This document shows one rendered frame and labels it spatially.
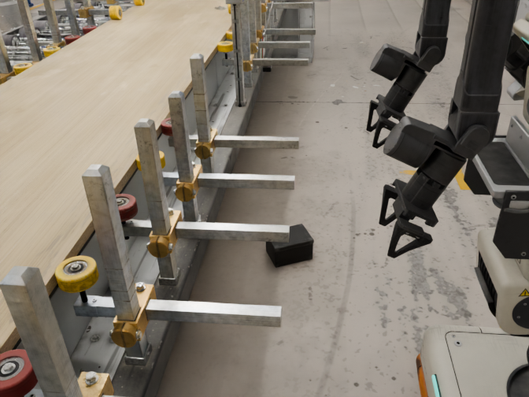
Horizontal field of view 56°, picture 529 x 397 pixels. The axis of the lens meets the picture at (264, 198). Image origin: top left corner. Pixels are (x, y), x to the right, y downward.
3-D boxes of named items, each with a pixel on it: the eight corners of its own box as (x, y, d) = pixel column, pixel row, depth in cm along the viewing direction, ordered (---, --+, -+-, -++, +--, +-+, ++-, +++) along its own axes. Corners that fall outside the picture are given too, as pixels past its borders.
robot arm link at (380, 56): (445, 51, 110) (437, 42, 118) (400, 27, 109) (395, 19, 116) (413, 98, 117) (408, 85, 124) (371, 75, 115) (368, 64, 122)
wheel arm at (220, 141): (298, 147, 165) (298, 135, 163) (298, 151, 163) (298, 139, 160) (172, 144, 170) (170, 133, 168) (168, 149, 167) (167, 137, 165)
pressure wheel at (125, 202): (111, 250, 123) (101, 211, 117) (110, 232, 129) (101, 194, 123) (143, 244, 124) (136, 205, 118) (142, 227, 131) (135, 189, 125)
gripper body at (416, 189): (400, 217, 83) (425, 182, 79) (389, 185, 92) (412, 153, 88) (433, 230, 84) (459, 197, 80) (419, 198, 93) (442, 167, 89)
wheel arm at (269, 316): (282, 319, 104) (281, 303, 102) (280, 331, 101) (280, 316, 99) (83, 307, 108) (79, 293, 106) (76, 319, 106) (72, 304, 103)
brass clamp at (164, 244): (185, 226, 129) (183, 210, 127) (172, 258, 118) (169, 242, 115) (162, 225, 130) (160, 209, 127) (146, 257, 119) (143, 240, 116)
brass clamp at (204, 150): (220, 142, 171) (219, 128, 169) (212, 160, 160) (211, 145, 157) (202, 141, 172) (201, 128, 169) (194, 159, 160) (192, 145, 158)
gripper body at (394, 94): (381, 115, 119) (398, 88, 115) (374, 99, 127) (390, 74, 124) (404, 126, 120) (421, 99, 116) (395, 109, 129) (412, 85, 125)
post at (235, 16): (246, 102, 234) (241, 1, 210) (244, 106, 230) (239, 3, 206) (236, 102, 234) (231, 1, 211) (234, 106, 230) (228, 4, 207)
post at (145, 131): (180, 287, 131) (153, 116, 106) (176, 296, 128) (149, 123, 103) (167, 287, 131) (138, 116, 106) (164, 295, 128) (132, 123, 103)
